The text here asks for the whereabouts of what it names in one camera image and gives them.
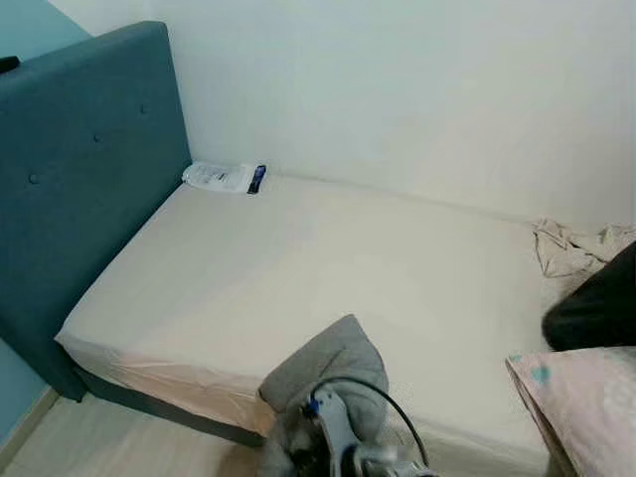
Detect grey pillow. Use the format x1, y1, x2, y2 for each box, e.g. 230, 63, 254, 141
256, 314, 391, 477

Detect pink patterned pillow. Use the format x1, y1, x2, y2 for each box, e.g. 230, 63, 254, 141
505, 346, 636, 477

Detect teal bed base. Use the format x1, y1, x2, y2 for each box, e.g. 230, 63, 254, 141
72, 366, 267, 450

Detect cream sheeted mattress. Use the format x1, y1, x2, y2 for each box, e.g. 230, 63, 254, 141
55, 171, 636, 477

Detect white packet with blue end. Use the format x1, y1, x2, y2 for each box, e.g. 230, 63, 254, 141
182, 161, 267, 196

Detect black cloth bundle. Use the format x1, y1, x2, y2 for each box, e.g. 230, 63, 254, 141
542, 241, 636, 352

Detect crumpled beige cloth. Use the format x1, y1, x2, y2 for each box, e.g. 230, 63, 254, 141
532, 219, 636, 279

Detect teal buttoned headboard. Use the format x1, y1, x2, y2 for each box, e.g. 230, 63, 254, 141
0, 20, 195, 403

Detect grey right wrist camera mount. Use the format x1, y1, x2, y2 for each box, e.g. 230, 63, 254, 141
306, 384, 398, 477

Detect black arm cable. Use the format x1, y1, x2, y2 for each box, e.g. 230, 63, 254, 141
310, 376, 433, 470

